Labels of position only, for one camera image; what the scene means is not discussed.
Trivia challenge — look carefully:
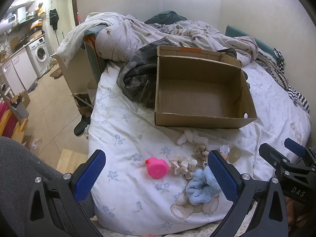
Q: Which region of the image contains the white kitchen cabinet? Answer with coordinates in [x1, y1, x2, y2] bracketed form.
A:
[0, 46, 34, 93]

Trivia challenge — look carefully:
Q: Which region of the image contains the white sock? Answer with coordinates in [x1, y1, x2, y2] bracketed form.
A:
[176, 129, 209, 146]

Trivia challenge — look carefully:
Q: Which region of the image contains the black shoe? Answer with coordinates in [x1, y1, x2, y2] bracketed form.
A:
[74, 116, 91, 137]

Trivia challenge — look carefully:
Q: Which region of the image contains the brown scrunchie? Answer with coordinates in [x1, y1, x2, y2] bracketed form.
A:
[192, 143, 210, 160]

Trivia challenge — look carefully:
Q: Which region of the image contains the grey bin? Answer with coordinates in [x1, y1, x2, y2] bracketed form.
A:
[11, 100, 30, 119]

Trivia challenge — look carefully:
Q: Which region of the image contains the pink rubber duck toy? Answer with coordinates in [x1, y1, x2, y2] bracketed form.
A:
[145, 157, 169, 180]

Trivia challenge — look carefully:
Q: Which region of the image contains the camouflage jacket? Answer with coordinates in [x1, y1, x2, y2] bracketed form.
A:
[117, 38, 173, 108]

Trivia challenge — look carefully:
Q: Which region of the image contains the light wooden stool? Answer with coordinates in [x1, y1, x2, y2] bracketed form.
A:
[56, 148, 89, 176]

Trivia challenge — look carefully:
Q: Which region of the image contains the dark green cloth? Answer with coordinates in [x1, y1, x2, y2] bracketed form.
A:
[144, 10, 188, 25]

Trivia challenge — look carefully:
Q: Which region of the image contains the taupe soft pad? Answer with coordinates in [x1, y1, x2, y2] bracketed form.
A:
[227, 147, 242, 164]

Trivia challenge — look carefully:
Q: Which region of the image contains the hanging black garment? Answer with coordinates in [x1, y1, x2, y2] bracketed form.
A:
[49, 8, 60, 30]

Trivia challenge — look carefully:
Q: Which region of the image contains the black white striped cloth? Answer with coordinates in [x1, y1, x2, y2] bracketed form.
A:
[273, 47, 310, 114]

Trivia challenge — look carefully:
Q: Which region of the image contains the pink plastic object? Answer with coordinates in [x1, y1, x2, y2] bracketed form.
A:
[0, 101, 15, 139]

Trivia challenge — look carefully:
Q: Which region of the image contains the teal pillow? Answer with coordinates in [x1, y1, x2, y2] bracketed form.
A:
[225, 25, 274, 57]

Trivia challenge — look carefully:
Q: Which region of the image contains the person's right hand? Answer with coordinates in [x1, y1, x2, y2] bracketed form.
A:
[286, 198, 300, 230]

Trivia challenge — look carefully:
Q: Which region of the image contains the patterned knit blanket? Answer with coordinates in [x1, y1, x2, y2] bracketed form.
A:
[255, 51, 289, 88]

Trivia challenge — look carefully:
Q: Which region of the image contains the small cardboard box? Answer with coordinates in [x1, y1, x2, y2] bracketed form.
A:
[12, 90, 31, 108]

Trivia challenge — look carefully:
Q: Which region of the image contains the large cardboard panel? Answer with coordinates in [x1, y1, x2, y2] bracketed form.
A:
[57, 47, 99, 95]

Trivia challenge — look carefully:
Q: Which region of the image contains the light blue fluffy cloth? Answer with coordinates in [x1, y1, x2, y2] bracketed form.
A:
[185, 166, 221, 205]

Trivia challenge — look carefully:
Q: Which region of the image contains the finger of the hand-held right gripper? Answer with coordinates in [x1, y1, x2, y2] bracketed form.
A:
[259, 143, 290, 176]
[284, 138, 312, 158]

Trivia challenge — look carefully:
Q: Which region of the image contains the person's grey trouser leg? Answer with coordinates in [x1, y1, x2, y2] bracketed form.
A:
[0, 136, 74, 237]

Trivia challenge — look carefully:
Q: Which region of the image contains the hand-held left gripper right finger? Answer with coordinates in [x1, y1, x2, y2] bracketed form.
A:
[208, 150, 289, 237]

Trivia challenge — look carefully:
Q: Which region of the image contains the white floral bed sheet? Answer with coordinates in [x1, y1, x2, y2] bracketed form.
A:
[87, 62, 311, 237]

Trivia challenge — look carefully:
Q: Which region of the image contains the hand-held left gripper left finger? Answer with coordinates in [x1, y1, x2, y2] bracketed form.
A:
[25, 149, 106, 237]

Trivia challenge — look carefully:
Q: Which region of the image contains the white washing machine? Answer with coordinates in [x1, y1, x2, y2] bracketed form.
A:
[26, 37, 51, 78]

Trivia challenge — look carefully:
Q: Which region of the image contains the pale checked duvet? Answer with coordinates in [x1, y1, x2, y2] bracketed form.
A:
[57, 12, 258, 66]

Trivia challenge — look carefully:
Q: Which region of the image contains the cream scrunchie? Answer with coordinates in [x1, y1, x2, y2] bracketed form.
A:
[169, 155, 198, 178]

